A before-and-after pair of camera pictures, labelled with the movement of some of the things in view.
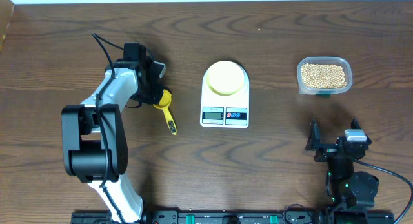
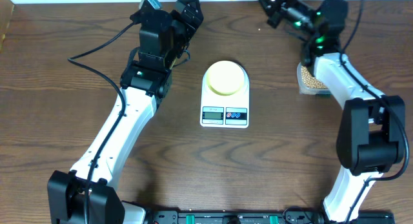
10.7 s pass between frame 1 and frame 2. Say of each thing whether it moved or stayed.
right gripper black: moved
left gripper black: moved
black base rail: stayed
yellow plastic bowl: stayed
